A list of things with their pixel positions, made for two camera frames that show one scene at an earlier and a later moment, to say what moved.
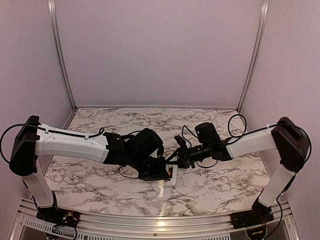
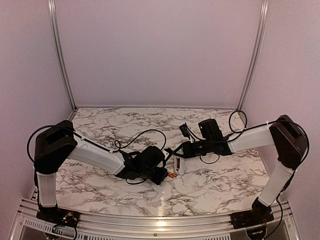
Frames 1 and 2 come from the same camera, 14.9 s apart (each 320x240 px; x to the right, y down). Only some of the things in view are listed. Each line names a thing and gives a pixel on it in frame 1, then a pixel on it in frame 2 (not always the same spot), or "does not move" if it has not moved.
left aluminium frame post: x=52 y=13 does not move
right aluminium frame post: x=264 y=18 does not move
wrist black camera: x=181 y=143 → x=184 y=131
